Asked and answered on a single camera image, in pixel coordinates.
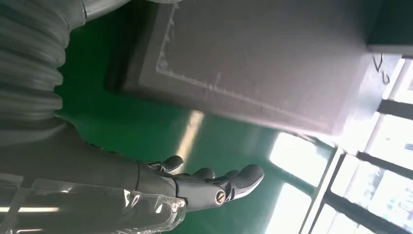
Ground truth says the green conveyor belt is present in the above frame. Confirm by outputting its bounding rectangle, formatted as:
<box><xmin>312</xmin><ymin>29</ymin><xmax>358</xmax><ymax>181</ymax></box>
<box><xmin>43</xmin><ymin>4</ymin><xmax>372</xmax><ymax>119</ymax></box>
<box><xmin>55</xmin><ymin>19</ymin><xmax>338</xmax><ymax>234</ymax></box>

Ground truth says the black scanner column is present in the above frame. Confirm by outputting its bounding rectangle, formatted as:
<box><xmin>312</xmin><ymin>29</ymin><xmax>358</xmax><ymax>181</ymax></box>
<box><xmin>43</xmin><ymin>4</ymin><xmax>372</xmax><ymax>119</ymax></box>
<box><xmin>367</xmin><ymin>0</ymin><xmax>413</xmax><ymax>57</ymax></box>

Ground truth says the silver conveyor frame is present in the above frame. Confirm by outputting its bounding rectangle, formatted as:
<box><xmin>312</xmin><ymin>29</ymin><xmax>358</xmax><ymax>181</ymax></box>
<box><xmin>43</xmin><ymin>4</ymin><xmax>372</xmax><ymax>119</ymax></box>
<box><xmin>297</xmin><ymin>147</ymin><xmax>347</xmax><ymax>234</ymax></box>

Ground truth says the dark grey scanner platform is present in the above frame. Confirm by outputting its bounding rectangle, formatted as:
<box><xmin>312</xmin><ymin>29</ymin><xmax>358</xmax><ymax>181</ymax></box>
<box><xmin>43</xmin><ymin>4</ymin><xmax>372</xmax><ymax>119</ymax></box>
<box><xmin>108</xmin><ymin>0</ymin><xmax>402</xmax><ymax>140</ymax></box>

